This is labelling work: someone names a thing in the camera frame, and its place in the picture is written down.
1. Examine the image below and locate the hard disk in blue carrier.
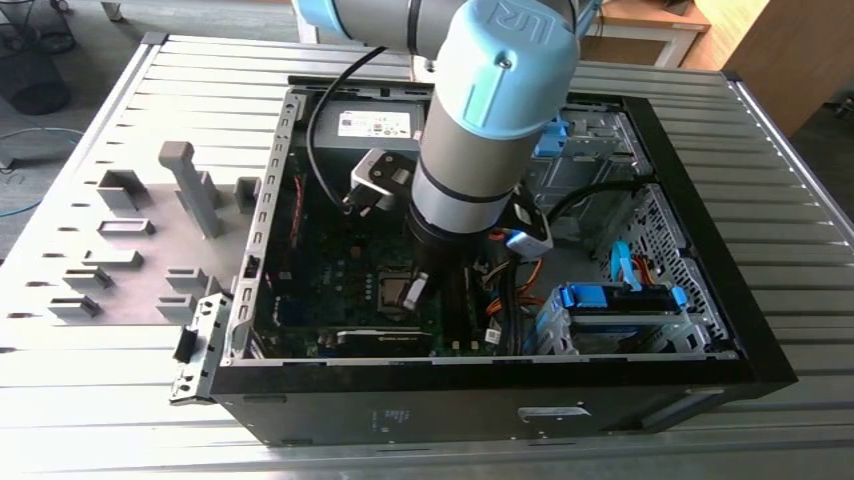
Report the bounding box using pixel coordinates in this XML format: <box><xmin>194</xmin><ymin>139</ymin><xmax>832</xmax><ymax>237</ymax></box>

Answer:
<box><xmin>557</xmin><ymin>283</ymin><xmax>688</xmax><ymax>316</ymax></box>

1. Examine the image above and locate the grey box holder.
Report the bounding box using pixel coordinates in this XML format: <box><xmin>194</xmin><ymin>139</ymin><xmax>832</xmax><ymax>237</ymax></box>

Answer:
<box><xmin>96</xmin><ymin>169</ymin><xmax>149</xmax><ymax>211</ymax></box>

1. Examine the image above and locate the green motherboard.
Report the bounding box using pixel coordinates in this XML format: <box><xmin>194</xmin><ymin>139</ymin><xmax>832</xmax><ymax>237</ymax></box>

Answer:
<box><xmin>256</xmin><ymin>149</ymin><xmax>501</xmax><ymax>359</ymax></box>

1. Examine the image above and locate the multicolour power wire bundle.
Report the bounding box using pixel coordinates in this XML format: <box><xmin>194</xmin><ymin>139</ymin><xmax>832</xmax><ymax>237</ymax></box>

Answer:
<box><xmin>483</xmin><ymin>257</ymin><xmax>548</xmax><ymax>319</ymax></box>

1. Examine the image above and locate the black camera cable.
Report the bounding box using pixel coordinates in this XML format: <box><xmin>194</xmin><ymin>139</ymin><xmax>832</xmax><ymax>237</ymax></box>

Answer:
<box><xmin>309</xmin><ymin>45</ymin><xmax>389</xmax><ymax>214</ymax></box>

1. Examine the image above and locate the blue plastic drive bracket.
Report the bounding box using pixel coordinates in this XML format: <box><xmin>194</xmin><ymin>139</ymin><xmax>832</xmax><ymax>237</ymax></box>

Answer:
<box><xmin>532</xmin><ymin>112</ymin><xmax>568</xmax><ymax>157</ymax></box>

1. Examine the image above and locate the thick black cable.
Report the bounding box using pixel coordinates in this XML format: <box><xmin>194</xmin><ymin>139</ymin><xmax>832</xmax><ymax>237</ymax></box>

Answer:
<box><xmin>509</xmin><ymin>179</ymin><xmax>645</xmax><ymax>356</ymax></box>

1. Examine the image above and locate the black graphics card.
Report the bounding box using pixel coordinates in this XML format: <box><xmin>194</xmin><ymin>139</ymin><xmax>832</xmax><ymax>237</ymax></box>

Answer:
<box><xmin>318</xmin><ymin>327</ymin><xmax>435</xmax><ymax>357</ymax></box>

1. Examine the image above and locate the wooden cabinet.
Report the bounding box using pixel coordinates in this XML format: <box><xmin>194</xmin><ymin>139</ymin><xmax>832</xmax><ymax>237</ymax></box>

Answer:
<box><xmin>679</xmin><ymin>0</ymin><xmax>854</xmax><ymax>139</ymax></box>

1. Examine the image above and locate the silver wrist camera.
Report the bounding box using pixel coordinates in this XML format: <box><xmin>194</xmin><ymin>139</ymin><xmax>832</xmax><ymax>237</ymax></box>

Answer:
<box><xmin>346</xmin><ymin>147</ymin><xmax>420</xmax><ymax>214</ymax></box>
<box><xmin>504</xmin><ymin>192</ymin><xmax>556</xmax><ymax>257</ymax></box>

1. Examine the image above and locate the grey CPU holder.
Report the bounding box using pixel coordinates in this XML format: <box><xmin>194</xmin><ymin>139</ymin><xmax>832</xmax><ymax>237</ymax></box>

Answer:
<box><xmin>82</xmin><ymin>218</ymin><xmax>158</xmax><ymax>269</ymax></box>

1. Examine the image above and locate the wooden desk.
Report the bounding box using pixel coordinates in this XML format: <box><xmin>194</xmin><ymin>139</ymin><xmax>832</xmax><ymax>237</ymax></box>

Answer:
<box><xmin>596</xmin><ymin>0</ymin><xmax>712</xmax><ymax>69</ymax></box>

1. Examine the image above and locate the silver disk bay cage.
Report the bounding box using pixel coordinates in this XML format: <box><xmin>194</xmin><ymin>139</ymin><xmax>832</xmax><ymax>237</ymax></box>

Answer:
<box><xmin>525</xmin><ymin>99</ymin><xmax>659</xmax><ymax>239</ymax></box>

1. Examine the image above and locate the perforated silver disk bay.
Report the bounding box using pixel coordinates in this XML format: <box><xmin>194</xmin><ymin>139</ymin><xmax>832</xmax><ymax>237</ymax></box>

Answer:
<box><xmin>525</xmin><ymin>182</ymin><xmax>741</xmax><ymax>357</ymax></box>

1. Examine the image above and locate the red yellow disk wire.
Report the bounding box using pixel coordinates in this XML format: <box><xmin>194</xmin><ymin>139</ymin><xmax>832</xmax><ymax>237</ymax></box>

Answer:
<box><xmin>632</xmin><ymin>254</ymin><xmax>659</xmax><ymax>286</ymax></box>

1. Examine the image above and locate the narrow grey slotted holder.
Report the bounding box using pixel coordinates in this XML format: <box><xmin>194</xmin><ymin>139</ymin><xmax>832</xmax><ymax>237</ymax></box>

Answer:
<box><xmin>233</xmin><ymin>176</ymin><xmax>266</xmax><ymax>215</ymax></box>

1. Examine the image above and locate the grey parts rack plate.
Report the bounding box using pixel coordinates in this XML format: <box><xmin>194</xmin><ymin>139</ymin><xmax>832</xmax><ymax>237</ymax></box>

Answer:
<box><xmin>45</xmin><ymin>139</ymin><xmax>274</xmax><ymax>326</ymax></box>

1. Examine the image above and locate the low grey clip holder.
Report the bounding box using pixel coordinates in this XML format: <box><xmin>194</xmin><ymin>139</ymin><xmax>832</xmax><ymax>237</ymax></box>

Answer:
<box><xmin>62</xmin><ymin>267</ymin><xmax>116</xmax><ymax>292</ymax></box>
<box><xmin>164</xmin><ymin>268</ymin><xmax>208</xmax><ymax>291</ymax></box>
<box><xmin>48</xmin><ymin>295</ymin><xmax>106</xmax><ymax>321</ymax></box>
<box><xmin>154</xmin><ymin>296</ymin><xmax>202</xmax><ymax>321</ymax></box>

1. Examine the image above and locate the RAM slot with white clips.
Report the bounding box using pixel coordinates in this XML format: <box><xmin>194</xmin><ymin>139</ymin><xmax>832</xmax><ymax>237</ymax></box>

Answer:
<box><xmin>463</xmin><ymin>264</ymin><xmax>480</xmax><ymax>349</ymax></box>
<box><xmin>445</xmin><ymin>274</ymin><xmax>461</xmax><ymax>349</ymax></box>

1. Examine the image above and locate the blue floor cable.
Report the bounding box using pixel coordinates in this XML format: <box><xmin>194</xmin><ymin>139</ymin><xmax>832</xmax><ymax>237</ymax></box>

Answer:
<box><xmin>0</xmin><ymin>127</ymin><xmax>85</xmax><ymax>221</ymax></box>

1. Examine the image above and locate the tall grey rack post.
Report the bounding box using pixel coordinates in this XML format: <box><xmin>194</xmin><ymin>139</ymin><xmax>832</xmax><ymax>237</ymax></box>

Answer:
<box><xmin>157</xmin><ymin>141</ymin><xmax>226</xmax><ymax>240</ymax></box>

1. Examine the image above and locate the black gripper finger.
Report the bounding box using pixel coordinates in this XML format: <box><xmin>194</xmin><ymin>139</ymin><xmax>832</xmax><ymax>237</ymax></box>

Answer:
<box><xmin>398</xmin><ymin>273</ymin><xmax>429</xmax><ymax>312</ymax></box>

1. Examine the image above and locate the black plastic latch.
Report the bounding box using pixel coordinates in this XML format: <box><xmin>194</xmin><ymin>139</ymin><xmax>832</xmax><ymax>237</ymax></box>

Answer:
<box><xmin>172</xmin><ymin>324</ymin><xmax>198</xmax><ymax>362</ymax></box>

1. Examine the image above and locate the grey power supply unit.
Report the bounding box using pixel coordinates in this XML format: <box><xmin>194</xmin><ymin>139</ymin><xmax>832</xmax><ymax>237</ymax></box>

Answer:
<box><xmin>298</xmin><ymin>99</ymin><xmax>432</xmax><ymax>211</ymax></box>

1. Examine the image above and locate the black PC case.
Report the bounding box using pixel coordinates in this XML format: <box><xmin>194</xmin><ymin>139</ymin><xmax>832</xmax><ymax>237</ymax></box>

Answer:
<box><xmin>169</xmin><ymin>74</ymin><xmax>799</xmax><ymax>446</ymax></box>

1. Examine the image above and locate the orange wire loop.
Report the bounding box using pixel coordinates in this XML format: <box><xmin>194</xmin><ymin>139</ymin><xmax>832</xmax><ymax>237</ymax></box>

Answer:
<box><xmin>479</xmin><ymin>227</ymin><xmax>545</xmax><ymax>301</ymax></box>

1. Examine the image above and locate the red twisted wire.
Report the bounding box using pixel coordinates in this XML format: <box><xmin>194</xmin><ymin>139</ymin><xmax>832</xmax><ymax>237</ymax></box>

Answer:
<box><xmin>289</xmin><ymin>174</ymin><xmax>308</xmax><ymax>251</ymax></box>

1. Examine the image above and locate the blue SATA cable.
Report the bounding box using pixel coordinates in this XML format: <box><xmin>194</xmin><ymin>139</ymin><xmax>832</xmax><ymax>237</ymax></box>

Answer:
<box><xmin>609</xmin><ymin>239</ymin><xmax>648</xmax><ymax>294</ymax></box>

